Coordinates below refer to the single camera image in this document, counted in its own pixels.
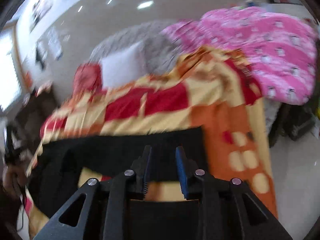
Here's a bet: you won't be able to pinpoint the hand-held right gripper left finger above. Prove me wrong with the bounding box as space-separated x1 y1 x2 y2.
32 145 153 240

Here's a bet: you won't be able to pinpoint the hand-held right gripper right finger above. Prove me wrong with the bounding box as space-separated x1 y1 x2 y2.
175 146 293 240

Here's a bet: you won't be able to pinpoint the black pants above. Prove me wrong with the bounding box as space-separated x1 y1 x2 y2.
26 127 208 240

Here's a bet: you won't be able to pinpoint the dark wooden table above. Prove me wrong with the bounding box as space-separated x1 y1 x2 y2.
15 87 59 130

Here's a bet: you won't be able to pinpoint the orange red yellow printed blanket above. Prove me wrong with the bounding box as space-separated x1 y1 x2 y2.
25 46 279 240

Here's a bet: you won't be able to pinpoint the window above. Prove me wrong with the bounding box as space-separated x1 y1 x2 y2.
0 27 22 110

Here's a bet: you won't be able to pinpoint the white pillow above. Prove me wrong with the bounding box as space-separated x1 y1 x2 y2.
100 41 148 87

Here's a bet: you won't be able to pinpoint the red round pillow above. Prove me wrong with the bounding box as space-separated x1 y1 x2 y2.
74 62 103 97

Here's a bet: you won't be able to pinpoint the grey floral pillow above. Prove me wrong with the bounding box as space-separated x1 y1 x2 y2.
90 20 185 75

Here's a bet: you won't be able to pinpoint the black bag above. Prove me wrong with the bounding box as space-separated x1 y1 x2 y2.
270 102 318 148

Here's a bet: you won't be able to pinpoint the pink printed quilt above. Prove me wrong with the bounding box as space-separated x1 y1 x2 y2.
162 6 318 105

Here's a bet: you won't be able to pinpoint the wall calendar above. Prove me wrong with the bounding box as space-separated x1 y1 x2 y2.
46 27 64 60

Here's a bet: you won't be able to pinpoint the wall poster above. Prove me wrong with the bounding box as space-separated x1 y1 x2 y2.
30 0 54 32

